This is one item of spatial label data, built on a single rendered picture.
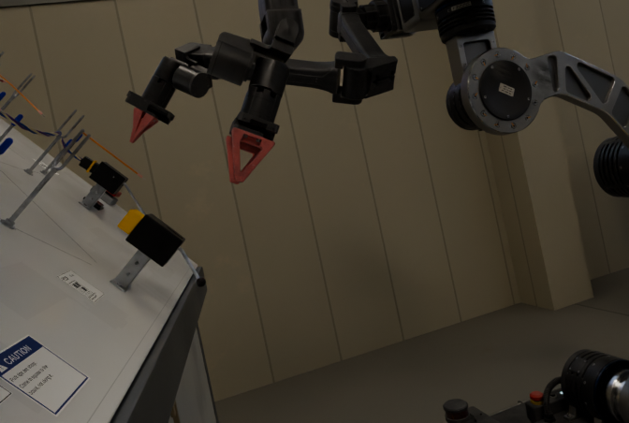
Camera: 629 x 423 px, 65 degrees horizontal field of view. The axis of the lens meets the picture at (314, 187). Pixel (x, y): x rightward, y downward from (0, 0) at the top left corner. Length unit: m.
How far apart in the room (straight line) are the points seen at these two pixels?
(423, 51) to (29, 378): 3.04
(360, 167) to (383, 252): 0.52
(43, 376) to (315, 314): 2.52
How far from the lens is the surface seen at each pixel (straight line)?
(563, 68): 1.36
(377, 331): 3.04
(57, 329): 0.51
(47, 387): 0.42
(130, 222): 0.71
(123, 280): 0.73
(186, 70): 1.13
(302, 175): 2.82
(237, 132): 0.76
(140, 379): 0.52
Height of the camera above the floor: 1.01
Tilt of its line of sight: level
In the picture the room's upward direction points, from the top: 12 degrees counter-clockwise
